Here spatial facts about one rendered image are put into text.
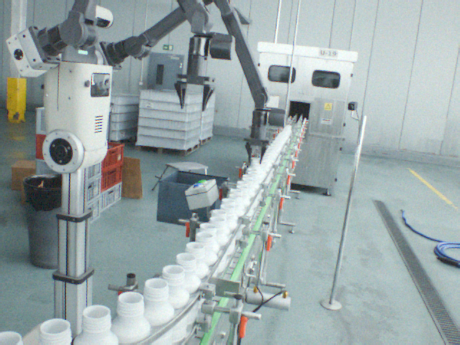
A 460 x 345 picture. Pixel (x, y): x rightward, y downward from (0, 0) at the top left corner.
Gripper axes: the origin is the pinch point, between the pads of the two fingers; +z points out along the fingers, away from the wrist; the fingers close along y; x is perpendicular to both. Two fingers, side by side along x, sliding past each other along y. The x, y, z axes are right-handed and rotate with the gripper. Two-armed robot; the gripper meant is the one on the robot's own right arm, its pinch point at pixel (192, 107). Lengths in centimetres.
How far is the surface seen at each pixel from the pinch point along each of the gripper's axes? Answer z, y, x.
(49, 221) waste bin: 101, -137, 139
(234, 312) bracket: 31, 25, -52
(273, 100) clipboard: 9, -23, 508
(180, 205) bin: 56, -26, 85
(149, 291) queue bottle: 24, 13, -64
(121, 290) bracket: 32, 3, -51
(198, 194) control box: 30.4, -0.6, 18.7
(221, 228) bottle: 25.0, 16.8, -27.1
